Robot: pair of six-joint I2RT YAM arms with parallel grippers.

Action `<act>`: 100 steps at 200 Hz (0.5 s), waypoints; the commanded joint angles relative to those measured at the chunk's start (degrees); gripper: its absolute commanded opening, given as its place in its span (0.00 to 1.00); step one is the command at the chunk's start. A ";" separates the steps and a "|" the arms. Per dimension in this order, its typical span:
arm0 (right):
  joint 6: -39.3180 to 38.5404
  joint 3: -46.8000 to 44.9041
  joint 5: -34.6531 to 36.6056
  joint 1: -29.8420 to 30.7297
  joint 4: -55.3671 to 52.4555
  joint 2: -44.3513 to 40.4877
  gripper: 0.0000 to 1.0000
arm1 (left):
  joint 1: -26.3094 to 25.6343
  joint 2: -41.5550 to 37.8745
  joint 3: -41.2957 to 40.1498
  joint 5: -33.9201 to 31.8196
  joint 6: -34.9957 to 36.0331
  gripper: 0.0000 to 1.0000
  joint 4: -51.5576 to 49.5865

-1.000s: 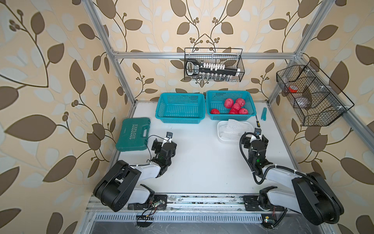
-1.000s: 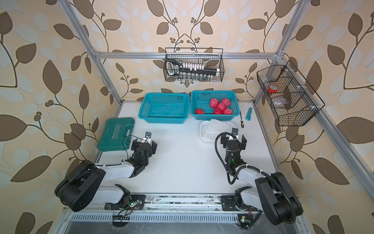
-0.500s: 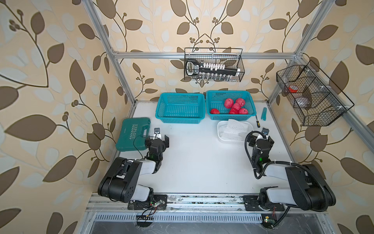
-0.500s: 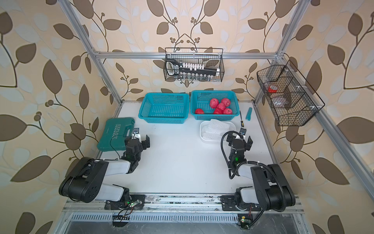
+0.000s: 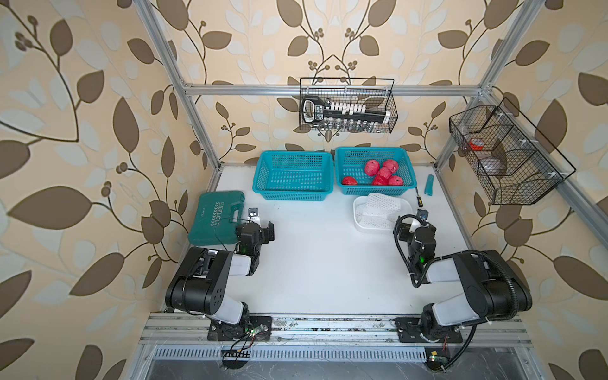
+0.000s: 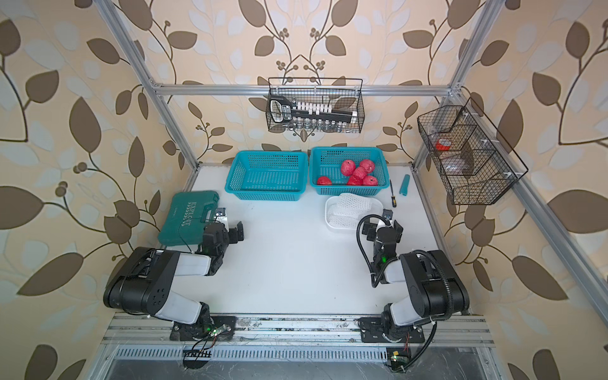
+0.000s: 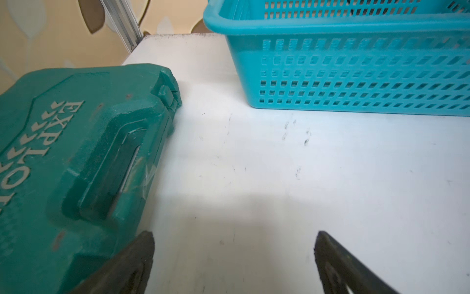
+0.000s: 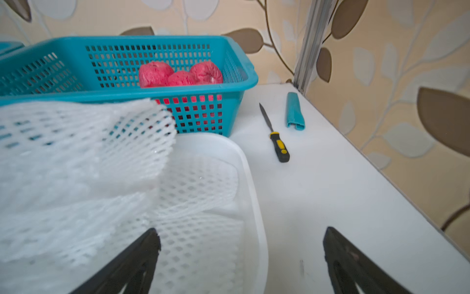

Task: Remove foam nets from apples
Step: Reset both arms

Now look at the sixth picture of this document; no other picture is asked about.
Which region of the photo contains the teal plastic basket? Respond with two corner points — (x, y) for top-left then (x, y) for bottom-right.
(310, 147), (390, 196)
(225, 150), (308, 201)

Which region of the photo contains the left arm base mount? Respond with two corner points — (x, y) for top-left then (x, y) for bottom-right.
(169, 313), (237, 341)

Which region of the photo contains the side black wire basket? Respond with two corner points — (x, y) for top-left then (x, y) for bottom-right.
(417, 98), (529, 206)

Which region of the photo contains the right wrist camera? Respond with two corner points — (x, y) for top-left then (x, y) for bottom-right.
(382, 209), (394, 227)

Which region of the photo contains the left teal plastic basket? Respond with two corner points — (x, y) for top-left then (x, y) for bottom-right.
(225, 150), (308, 201)

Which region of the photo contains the right teal plastic basket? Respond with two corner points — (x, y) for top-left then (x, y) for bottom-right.
(310, 147), (390, 196)

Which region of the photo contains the black white tool set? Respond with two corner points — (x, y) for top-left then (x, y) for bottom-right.
(267, 96), (359, 124)

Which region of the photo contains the row of glass vials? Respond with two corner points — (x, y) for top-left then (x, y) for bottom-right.
(287, 118), (361, 134)

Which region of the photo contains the white plastic tub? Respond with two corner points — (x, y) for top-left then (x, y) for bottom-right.
(325, 194), (385, 232)

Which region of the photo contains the back black wire basket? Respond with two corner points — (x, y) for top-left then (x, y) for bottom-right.
(265, 76), (365, 136)

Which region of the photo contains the green plastic tool case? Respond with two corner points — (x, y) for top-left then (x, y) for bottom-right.
(158, 190), (219, 246)

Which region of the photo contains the red tape roll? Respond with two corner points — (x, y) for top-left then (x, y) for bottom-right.
(435, 138), (452, 152)

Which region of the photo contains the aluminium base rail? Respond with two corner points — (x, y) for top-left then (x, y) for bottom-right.
(101, 313), (496, 348)

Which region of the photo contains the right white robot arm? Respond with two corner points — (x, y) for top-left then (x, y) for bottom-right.
(356, 214), (470, 330)

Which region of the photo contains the black handled screwdriver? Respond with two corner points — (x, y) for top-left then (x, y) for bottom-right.
(389, 180), (397, 208)

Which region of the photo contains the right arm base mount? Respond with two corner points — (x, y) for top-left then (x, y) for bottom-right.
(357, 310), (425, 344)

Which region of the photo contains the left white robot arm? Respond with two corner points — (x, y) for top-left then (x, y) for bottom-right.
(103, 222), (245, 332)

